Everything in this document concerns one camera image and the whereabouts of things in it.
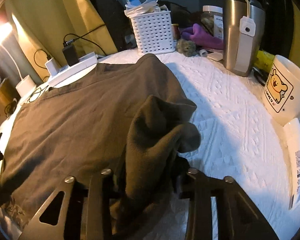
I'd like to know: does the dark brown t-shirt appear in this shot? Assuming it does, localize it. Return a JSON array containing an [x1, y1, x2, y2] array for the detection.
[[0, 54, 200, 239]]

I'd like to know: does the brown cardboard box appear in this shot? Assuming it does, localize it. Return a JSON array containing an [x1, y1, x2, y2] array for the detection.
[[0, 78, 20, 125]]

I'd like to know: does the white tube bottle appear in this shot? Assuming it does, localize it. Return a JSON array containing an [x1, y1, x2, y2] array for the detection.
[[283, 118, 300, 209]]

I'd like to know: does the white charger plug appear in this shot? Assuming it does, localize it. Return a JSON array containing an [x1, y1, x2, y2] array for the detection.
[[45, 57, 60, 76]]

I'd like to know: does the white desk lamp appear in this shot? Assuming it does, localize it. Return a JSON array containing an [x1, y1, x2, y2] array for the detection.
[[0, 22, 42, 99]]

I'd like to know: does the black charger plug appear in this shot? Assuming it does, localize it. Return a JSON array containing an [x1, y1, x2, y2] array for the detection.
[[62, 44, 79, 67]]

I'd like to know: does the white power strip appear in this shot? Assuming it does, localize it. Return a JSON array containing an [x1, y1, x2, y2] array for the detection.
[[47, 52, 98, 86]]

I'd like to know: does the white cartoon mug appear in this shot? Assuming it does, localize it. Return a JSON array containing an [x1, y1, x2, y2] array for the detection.
[[262, 55, 300, 126]]

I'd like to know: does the yellow curtain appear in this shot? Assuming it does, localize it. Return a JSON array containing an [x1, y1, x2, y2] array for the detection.
[[5, 0, 117, 66]]

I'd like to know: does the grey fuzzy ball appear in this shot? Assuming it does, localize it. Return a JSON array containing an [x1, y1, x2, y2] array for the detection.
[[175, 38, 197, 57]]

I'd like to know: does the purple cloth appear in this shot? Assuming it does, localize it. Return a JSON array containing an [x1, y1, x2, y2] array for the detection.
[[181, 23, 224, 50]]

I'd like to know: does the clear jar white lid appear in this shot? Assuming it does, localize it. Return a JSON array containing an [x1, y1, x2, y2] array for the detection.
[[201, 5, 223, 39]]

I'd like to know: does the stainless steel tumbler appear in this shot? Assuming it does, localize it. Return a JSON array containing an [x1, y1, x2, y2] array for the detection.
[[223, 0, 266, 77]]

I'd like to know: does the white perforated plastic basket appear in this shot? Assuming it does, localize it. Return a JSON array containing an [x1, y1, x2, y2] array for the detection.
[[124, 0, 175, 55]]

